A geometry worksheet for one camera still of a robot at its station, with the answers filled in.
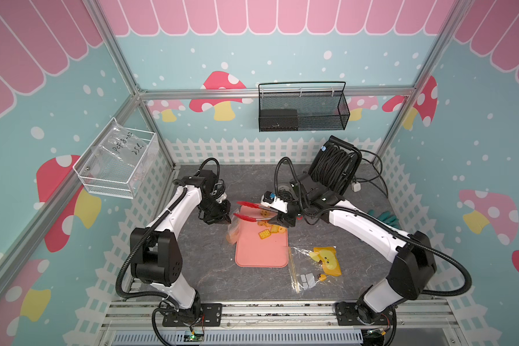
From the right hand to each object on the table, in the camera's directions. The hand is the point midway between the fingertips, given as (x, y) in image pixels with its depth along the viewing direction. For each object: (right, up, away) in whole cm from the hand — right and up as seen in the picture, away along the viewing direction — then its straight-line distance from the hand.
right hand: (273, 212), depth 79 cm
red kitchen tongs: (-7, +2, 0) cm, 7 cm away
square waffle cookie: (-3, -11, +14) cm, 18 cm away
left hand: (-17, -5, +3) cm, 18 cm away
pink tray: (-5, -16, +13) cm, 21 cm away
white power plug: (+42, +9, +27) cm, 51 cm away
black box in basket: (+3, +37, +8) cm, 38 cm away
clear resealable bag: (-15, -6, +3) cm, 17 cm away
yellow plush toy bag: (+17, -23, +4) cm, 29 cm away
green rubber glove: (+53, -5, +18) cm, 56 cm away
